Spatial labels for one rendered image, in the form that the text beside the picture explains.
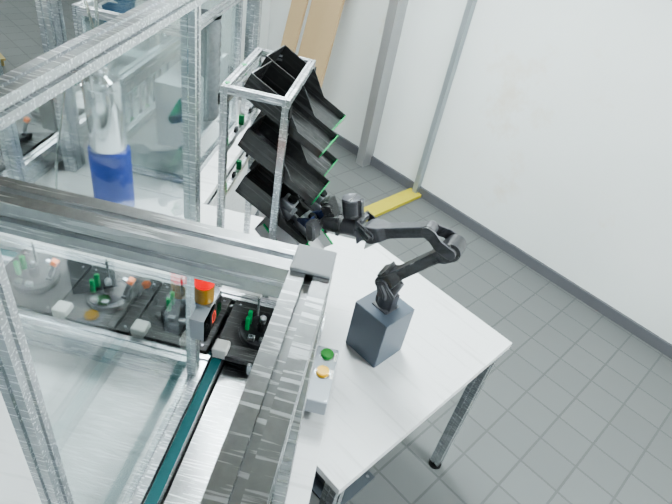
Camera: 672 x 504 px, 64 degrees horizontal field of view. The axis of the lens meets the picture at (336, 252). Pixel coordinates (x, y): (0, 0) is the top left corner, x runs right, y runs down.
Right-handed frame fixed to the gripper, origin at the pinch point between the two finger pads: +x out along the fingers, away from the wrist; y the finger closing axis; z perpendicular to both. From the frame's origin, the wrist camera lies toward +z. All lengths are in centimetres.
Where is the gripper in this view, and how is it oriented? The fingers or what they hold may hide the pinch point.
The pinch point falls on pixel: (310, 218)
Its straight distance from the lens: 172.1
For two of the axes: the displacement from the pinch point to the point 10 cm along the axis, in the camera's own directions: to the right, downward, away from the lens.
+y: -4.7, 4.3, -7.7
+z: -0.2, -8.8, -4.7
